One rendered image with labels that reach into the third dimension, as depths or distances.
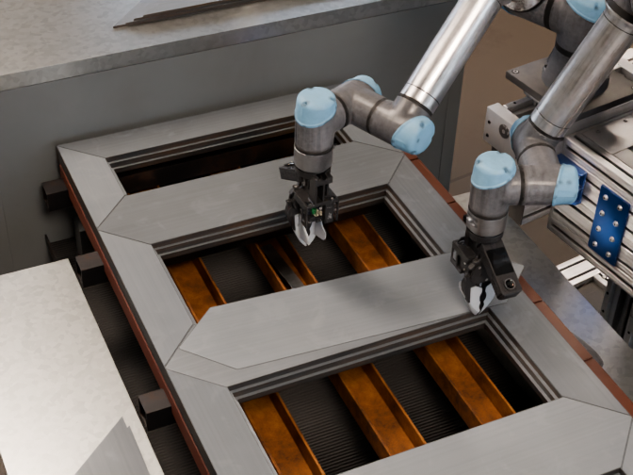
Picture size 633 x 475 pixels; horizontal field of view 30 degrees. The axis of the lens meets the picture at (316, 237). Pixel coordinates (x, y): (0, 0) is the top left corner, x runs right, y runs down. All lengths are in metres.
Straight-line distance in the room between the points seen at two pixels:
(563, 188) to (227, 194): 0.81
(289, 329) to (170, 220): 0.42
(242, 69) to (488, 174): 0.96
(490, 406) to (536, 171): 0.53
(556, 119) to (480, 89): 2.44
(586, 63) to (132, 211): 1.02
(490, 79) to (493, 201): 2.59
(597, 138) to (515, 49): 2.24
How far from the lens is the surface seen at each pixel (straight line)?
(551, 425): 2.20
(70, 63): 2.76
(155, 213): 2.59
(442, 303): 2.39
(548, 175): 2.19
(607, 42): 2.19
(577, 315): 2.68
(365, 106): 2.24
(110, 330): 2.77
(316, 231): 2.40
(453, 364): 2.51
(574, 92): 2.23
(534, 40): 5.05
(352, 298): 2.38
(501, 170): 2.14
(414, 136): 2.18
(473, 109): 4.55
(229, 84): 2.93
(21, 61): 2.78
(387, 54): 3.09
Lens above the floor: 2.45
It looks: 39 degrees down
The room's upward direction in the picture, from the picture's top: 2 degrees clockwise
